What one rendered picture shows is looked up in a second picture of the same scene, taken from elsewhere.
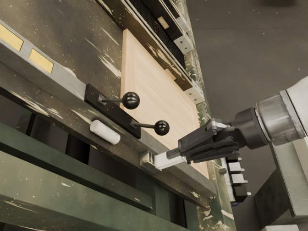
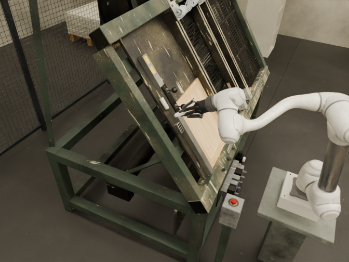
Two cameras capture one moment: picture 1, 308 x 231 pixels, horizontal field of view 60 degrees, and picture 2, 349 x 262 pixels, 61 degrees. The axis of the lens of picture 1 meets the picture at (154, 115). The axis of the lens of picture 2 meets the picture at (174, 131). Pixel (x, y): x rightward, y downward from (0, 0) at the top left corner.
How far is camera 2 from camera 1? 1.30 m
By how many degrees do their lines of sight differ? 22
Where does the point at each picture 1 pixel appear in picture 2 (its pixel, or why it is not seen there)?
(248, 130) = (201, 103)
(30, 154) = not seen: hidden behind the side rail
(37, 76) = (149, 73)
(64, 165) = not seen: hidden behind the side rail
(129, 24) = (199, 75)
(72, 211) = (143, 107)
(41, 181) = (139, 94)
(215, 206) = (207, 179)
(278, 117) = (208, 99)
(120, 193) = not seen: hidden behind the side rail
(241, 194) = (230, 189)
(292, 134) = (211, 105)
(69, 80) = (158, 79)
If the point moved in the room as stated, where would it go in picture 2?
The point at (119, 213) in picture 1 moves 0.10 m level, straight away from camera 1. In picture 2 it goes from (155, 121) to (158, 112)
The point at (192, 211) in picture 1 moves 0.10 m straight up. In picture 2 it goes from (209, 217) to (211, 210)
